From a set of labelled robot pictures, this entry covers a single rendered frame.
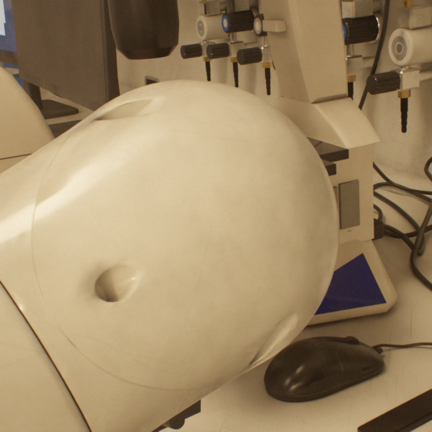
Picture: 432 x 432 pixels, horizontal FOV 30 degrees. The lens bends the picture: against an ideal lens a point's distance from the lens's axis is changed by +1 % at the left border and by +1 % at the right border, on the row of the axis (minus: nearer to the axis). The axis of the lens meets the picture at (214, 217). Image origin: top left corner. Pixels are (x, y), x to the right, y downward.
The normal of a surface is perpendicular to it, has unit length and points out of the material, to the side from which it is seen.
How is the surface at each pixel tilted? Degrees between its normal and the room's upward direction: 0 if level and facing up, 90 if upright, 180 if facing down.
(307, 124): 90
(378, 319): 0
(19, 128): 86
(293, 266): 91
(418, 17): 90
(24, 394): 78
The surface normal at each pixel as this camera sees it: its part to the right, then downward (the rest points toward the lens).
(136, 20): -0.14, 0.32
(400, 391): -0.08, -0.94
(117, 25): -0.71, 0.28
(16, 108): 0.41, 0.05
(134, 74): -0.90, 0.21
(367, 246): 0.59, -0.49
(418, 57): 0.40, 0.73
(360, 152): 0.43, 0.25
